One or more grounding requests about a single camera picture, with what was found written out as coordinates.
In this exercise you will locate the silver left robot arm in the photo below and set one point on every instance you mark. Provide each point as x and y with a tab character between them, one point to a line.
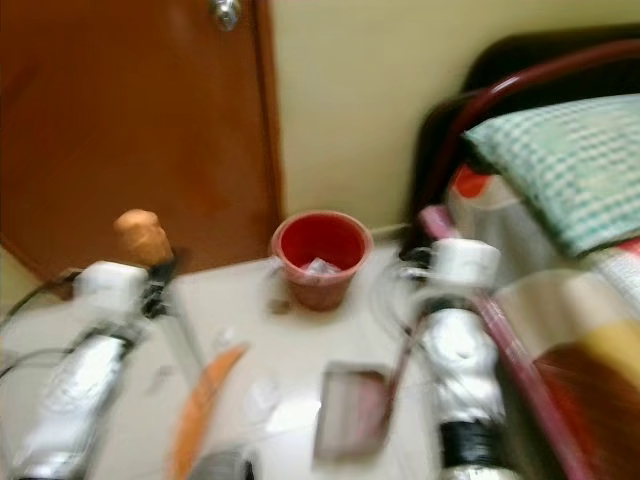
75	400

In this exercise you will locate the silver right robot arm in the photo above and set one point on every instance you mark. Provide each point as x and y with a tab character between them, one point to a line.
460	390

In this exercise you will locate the white floor paper scrap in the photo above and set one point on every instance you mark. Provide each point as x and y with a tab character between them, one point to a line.
261	395

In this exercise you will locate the red plastic bucket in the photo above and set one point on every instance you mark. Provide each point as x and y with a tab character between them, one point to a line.
335	285

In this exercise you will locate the white crumpled paper scrap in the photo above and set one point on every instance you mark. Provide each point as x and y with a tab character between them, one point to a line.
321	267

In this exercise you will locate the patterned multicolour bedsheet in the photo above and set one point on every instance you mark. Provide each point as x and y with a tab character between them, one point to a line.
560	320

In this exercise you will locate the brown wooden door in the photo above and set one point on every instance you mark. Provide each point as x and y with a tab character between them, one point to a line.
130	130

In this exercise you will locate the green checked pillow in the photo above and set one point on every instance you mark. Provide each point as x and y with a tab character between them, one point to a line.
570	170

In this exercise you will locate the silver round door knob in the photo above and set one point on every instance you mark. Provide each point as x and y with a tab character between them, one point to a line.
225	11

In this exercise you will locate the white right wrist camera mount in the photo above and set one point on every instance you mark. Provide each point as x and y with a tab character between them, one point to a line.
465	263

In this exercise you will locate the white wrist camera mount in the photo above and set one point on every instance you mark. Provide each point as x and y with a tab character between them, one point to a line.
112	290
465	263

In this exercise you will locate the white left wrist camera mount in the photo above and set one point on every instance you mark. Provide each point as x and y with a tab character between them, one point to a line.
112	290

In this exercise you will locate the maroon metal bed frame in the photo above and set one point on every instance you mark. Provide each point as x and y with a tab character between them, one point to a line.
540	75

